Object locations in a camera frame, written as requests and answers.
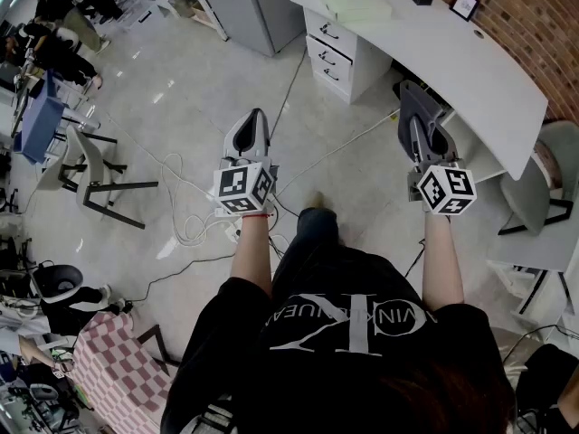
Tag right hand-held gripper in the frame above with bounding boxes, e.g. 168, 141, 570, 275
406, 115, 478, 216

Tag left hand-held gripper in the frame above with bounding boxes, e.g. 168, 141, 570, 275
213, 108, 280, 216

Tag person's left forearm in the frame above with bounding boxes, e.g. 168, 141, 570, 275
229, 214, 273, 298

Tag person's right forearm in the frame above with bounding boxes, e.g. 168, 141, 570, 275
422, 212, 466, 311

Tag pink checked cloth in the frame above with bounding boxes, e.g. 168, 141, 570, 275
71, 312, 182, 434

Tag person's shoe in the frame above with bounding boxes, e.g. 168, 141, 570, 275
305, 190, 337, 212

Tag grey upholstered chair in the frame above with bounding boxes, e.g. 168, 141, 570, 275
497, 119, 579, 237

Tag person's black trousers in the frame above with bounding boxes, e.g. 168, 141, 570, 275
271, 206, 341, 288

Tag white drawer unit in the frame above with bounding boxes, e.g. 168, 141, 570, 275
302, 6, 394, 106

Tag white side table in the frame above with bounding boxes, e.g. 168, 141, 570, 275
486, 223, 579, 329

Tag white chair with black legs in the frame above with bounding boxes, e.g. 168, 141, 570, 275
38, 124, 159, 230

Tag blue table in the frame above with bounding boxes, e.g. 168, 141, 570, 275
13, 70, 64, 165

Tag person's black printed t-shirt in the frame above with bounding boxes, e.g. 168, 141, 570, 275
160, 241, 517, 434

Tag grey waist pack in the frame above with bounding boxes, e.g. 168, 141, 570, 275
194, 402, 236, 434

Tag white power strip with cables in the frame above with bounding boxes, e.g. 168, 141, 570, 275
160, 151, 241, 248

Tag black cable under desk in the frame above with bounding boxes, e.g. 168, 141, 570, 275
403, 237, 427, 279

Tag black floor cable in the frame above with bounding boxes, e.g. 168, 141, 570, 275
130, 251, 236, 307

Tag black picture frame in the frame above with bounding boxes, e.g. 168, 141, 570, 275
449, 0, 481, 22

